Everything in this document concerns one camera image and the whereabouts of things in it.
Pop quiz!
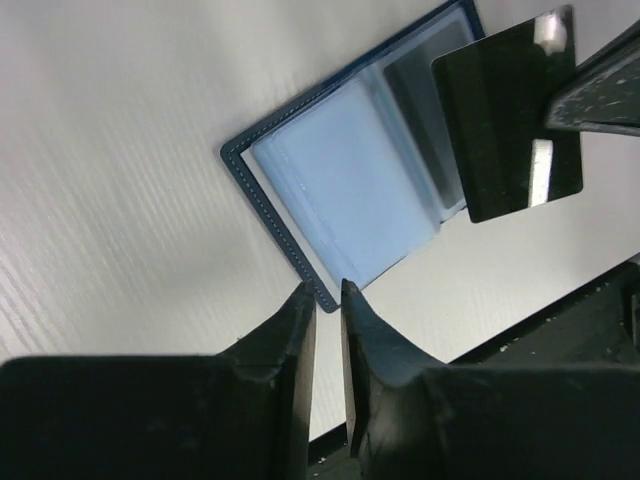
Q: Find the black credit card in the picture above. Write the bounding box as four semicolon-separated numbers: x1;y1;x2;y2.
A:
431;5;583;223

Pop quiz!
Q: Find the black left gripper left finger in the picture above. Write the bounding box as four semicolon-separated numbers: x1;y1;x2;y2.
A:
1;284;316;479

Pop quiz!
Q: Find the blue leather card holder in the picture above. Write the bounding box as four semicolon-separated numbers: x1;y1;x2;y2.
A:
220;1;484;313

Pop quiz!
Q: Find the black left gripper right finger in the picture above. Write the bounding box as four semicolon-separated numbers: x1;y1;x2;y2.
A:
341;280;639;479

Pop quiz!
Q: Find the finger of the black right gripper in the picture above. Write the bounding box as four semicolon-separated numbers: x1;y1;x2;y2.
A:
545;23;639;137

